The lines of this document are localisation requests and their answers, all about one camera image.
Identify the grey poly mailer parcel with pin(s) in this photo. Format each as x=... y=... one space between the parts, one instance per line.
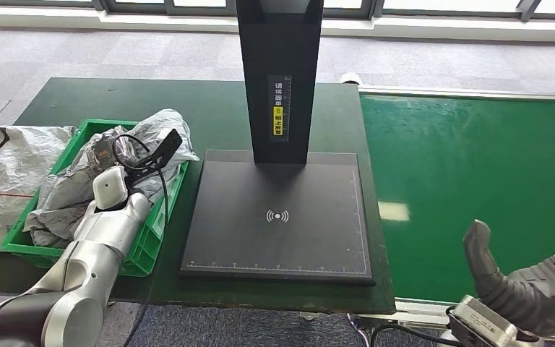
x=57 y=210
x=162 y=122

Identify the green conveyor belt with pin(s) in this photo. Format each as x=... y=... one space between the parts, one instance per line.
x=474 y=167

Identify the large white woven sack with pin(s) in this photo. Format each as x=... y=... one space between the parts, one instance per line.
x=9 y=163

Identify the white window sill ledge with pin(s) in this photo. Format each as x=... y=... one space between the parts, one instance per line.
x=114 y=20

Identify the black scanner base plate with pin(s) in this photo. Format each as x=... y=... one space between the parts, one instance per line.
x=306 y=239

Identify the dark green table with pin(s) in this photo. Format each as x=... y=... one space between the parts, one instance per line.
x=162 y=96

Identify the black scanner column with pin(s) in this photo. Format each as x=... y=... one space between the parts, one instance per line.
x=258 y=72

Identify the green plastic crate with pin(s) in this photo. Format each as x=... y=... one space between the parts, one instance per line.
x=155 y=230

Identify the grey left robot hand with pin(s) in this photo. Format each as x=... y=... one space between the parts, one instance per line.
x=102 y=151

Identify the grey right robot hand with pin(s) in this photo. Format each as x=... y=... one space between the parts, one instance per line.
x=521 y=292

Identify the yellow and white column label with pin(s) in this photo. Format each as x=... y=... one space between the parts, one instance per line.
x=278 y=120

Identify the dark window frame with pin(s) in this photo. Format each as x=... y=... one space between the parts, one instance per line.
x=378 y=7

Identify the small grey junction box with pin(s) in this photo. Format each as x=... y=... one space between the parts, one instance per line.
x=378 y=322

